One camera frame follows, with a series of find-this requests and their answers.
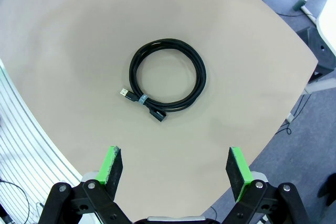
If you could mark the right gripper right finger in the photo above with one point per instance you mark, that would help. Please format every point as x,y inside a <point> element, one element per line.
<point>239,171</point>

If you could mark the white table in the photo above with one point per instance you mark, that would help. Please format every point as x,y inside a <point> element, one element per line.
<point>329,24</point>

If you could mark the gray table frame bar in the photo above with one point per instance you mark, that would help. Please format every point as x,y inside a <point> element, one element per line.
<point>323,85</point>

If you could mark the white slatted panel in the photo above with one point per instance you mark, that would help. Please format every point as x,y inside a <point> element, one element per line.
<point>21,142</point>

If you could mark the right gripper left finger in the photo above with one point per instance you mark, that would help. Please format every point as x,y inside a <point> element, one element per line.
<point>113,171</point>

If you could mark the black metal base plate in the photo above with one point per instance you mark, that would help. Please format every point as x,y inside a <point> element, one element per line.
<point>315,43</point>

